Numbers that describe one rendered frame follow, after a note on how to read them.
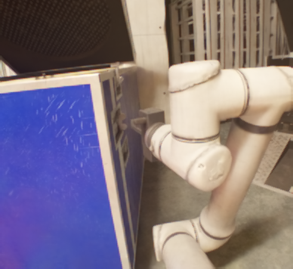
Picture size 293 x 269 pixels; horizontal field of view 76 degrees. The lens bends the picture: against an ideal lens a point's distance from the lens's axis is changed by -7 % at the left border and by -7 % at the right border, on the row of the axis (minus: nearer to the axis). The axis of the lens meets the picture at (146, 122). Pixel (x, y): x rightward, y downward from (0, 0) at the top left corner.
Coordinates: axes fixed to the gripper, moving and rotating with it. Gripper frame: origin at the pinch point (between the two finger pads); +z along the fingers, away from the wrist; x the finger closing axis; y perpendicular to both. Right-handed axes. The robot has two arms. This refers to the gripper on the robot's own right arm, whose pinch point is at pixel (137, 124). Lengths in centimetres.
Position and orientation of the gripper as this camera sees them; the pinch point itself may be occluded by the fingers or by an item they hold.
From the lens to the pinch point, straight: 62.5
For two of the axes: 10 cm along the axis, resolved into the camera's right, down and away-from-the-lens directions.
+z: -4.4, -2.2, 8.7
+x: 0.8, 9.5, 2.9
